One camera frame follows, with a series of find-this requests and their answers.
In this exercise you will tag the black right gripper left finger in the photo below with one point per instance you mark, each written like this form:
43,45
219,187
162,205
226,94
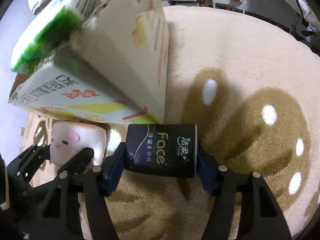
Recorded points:
97,188

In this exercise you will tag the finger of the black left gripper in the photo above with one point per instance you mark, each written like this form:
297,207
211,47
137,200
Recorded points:
28,162
77,165

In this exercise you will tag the pink marshmallow plush toy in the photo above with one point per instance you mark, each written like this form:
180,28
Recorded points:
69,138

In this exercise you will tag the black Face tissue pack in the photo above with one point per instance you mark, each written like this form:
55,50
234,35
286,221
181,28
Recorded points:
162,150

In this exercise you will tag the green white tissue pack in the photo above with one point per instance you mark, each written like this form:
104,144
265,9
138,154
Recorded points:
45,33

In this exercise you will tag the open cardboard box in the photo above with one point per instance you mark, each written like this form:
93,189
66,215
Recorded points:
111,68

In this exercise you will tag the beige patterned round rug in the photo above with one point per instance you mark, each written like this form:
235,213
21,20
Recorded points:
253,92

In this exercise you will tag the wall socket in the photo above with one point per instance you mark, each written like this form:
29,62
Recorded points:
22,131

